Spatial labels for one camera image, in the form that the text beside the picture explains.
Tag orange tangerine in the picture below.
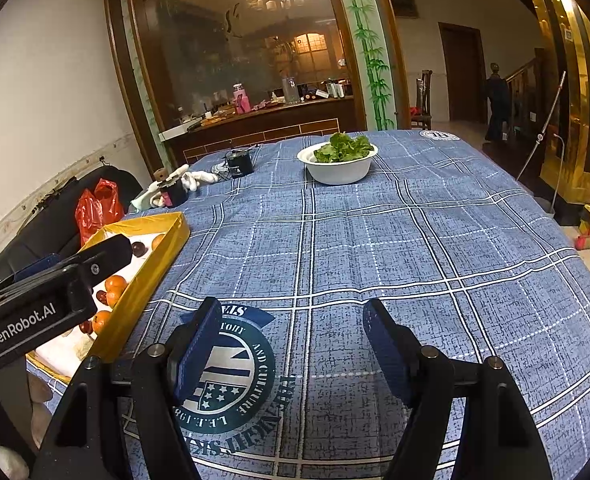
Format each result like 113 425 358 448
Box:
91 310 112 335
104 274 128 295
151 233 165 250

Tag large pale orange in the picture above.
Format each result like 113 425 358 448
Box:
106 289 122 308

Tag dark purple plum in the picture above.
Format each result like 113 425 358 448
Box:
131 242 147 258

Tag red jujube date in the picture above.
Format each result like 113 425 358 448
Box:
95 290 108 306

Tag white gloved left hand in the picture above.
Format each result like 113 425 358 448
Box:
0 360 53 479

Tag black sofa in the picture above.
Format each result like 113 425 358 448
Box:
0 165 142 281

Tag red plastic bag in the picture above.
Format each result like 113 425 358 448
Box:
74 178 124 245

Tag yellow rimmed white tray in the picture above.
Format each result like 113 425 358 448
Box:
27 212 190 384

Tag white glove pile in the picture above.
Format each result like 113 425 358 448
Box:
130 165 219 212

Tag dark jar with cork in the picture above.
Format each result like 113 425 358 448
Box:
151 165 189 208

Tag blue plaid tablecloth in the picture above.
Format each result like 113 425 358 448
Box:
115 131 590 479

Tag black jar on table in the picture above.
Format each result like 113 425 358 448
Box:
225 148 254 178

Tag pink bottle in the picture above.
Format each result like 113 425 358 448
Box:
233 82 252 115

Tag metal mop pole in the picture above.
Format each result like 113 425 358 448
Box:
516 70 566 182

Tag white bowl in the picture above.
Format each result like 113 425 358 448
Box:
297 142 379 185

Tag wooden counter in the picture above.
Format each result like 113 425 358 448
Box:
164 96 365 164

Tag green lettuce leaves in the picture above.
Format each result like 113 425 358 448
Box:
313 132 373 164

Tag wooden chair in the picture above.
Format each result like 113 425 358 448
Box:
410 70 433 130

